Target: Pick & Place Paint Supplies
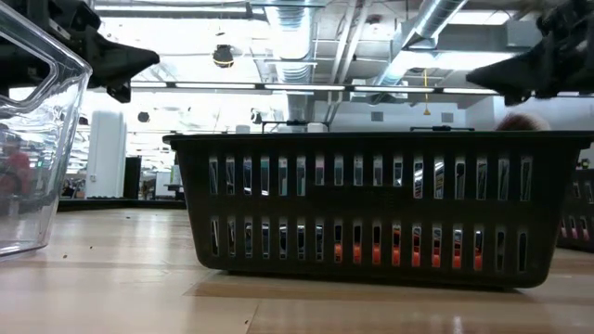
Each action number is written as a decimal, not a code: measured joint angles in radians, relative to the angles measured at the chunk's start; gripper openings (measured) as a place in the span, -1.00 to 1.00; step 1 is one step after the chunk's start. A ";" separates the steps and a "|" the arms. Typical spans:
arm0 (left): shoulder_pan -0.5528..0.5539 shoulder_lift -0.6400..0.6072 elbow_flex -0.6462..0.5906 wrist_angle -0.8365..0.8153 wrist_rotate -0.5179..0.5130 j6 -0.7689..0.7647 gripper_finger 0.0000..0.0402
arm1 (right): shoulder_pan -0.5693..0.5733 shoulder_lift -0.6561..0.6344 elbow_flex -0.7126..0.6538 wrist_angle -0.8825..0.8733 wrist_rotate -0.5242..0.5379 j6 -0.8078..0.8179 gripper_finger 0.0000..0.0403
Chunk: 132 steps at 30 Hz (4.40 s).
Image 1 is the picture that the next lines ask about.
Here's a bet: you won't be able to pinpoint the black ceiling dome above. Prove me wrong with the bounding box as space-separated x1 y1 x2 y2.
212 44 236 70

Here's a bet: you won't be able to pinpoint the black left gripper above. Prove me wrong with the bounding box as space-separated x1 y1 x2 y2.
18 0 161 104

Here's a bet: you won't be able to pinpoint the black speaker cabinet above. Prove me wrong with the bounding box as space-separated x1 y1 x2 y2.
123 156 143 199

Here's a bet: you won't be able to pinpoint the white column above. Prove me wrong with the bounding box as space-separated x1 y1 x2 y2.
84 109 127 199

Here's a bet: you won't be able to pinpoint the orange-handled scissors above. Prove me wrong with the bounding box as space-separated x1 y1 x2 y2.
333 222 484 270

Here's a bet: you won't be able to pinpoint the long ceiling light rail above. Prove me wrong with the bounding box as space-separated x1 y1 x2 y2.
129 81 502 97

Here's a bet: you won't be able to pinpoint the black slotted plastic basket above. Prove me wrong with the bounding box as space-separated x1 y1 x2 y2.
555 166 594 254
161 130 594 289

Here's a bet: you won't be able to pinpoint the yellow hanging pendant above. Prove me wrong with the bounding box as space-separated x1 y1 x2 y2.
421 69 432 117

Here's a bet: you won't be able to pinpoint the person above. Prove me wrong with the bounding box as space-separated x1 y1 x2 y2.
0 136 34 199

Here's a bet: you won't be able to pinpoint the clear plastic container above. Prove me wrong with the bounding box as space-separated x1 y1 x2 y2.
0 4 93 261

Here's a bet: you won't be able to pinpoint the large silver ventilation duct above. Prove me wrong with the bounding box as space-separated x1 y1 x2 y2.
370 0 470 89

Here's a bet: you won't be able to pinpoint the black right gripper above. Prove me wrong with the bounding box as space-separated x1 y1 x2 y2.
466 0 594 107

